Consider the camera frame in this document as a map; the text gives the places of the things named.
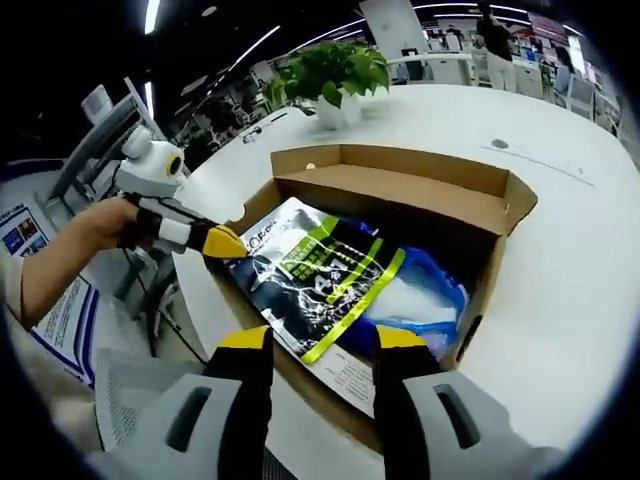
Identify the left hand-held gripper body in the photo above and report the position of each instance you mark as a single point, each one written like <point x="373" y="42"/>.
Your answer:
<point x="145" y="167"/>

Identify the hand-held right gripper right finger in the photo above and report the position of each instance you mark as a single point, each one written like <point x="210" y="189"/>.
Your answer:
<point x="400" y="400"/>

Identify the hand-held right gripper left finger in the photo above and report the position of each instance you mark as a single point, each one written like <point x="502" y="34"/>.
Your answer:
<point x="240" y="400"/>

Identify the blue soft wet wipes pack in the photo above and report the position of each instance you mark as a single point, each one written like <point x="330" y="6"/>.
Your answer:
<point x="425" y="300"/>

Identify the black green printed pouch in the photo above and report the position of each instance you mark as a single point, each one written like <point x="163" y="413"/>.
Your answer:
<point x="320" y="260"/>

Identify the brown cardboard shoe box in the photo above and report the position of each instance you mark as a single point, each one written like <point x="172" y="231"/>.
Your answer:
<point x="390" y="195"/>

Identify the person's left hand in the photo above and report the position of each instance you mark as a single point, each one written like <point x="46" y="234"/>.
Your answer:
<point x="105" y="220"/>

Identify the grey metal shelving rack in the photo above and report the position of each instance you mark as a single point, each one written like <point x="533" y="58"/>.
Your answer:
<point x="107" y="127"/>

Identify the white slatted unit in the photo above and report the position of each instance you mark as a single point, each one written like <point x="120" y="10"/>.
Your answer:
<point x="97" y="102"/>

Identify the small black white gadget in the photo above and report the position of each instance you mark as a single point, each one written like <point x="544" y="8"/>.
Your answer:
<point x="252" y="135"/>

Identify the black pen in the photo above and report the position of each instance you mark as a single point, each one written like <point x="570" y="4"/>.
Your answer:
<point x="278" y="118"/>

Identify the blue picture poster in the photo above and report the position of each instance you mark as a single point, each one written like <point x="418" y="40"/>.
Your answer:
<point x="25" y="235"/>

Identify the ceiling light strip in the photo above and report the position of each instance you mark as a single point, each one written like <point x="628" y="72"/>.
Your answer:
<point x="151" y="17"/>

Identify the white blue bordered banner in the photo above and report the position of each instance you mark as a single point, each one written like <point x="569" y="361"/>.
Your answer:
<point x="70" y="325"/>

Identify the person's beige shirt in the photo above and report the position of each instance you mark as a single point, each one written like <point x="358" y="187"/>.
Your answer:
<point x="45" y="400"/>

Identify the potted green plant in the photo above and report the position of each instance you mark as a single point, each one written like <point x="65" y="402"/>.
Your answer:
<point x="330" y="65"/>

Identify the pink wall screen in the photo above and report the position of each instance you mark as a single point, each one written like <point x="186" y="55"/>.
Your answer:
<point x="547" y="27"/>

